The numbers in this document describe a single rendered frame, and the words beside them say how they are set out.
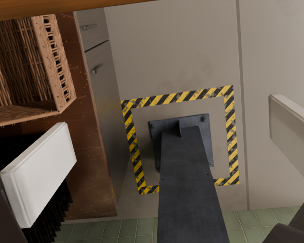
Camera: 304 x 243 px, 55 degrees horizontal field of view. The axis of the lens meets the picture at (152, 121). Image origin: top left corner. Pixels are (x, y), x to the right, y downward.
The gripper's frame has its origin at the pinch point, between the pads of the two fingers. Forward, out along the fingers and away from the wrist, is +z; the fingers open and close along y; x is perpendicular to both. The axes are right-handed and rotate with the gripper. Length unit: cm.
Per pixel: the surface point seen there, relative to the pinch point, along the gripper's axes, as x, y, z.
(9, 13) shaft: 9.6, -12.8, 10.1
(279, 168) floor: -80, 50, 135
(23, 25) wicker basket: 13, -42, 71
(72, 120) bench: -18, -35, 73
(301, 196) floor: -100, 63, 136
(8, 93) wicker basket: -6, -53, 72
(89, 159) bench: -33, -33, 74
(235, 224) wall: -106, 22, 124
